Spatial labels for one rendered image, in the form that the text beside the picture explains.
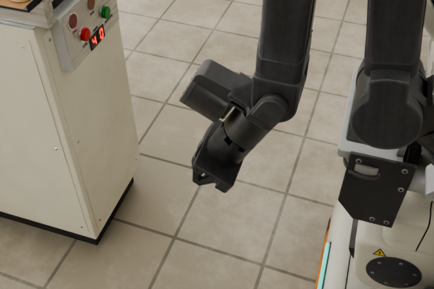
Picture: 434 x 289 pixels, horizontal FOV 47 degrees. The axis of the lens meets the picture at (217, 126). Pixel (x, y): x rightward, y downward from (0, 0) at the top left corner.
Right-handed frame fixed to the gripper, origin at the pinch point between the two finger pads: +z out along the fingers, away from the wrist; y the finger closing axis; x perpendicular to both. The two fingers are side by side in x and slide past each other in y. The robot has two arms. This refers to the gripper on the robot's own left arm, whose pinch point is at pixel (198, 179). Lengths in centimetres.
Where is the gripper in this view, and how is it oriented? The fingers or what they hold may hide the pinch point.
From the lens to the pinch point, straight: 80.4
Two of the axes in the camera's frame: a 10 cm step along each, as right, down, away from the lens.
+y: -3.1, 6.5, -6.9
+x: 8.4, 5.2, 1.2
